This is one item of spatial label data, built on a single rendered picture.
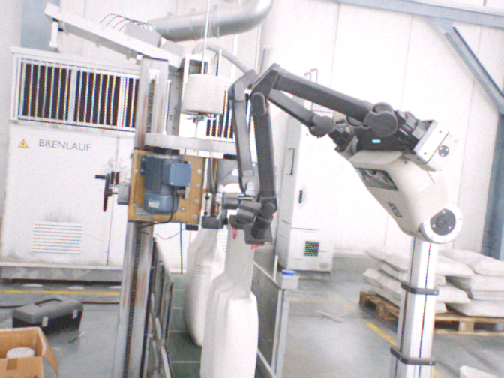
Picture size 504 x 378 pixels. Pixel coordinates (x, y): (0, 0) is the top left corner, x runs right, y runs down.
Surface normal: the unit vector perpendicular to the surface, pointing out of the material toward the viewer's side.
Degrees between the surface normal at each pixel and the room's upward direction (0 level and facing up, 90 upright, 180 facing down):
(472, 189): 90
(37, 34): 90
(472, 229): 90
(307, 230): 90
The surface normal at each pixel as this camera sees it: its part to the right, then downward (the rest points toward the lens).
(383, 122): -0.12, 0.46
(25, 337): 0.45, 0.10
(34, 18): 0.23, 0.07
